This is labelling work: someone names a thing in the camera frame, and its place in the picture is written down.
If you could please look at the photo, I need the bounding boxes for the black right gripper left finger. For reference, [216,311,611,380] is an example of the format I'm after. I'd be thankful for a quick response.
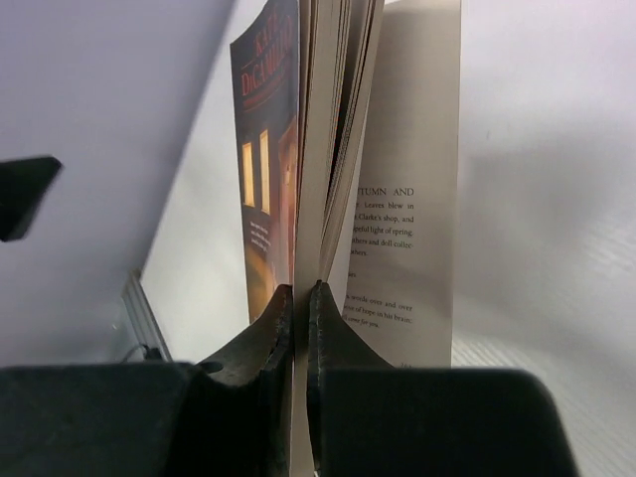
[1,285,293,476]

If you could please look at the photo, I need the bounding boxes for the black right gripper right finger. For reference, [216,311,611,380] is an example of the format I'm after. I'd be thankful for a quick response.
[307,282,562,476]

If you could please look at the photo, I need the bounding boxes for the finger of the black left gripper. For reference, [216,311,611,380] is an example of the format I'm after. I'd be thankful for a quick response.
[1,156,63,242]

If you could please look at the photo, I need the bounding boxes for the dark orange book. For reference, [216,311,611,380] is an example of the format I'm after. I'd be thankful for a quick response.
[230,1,461,471]

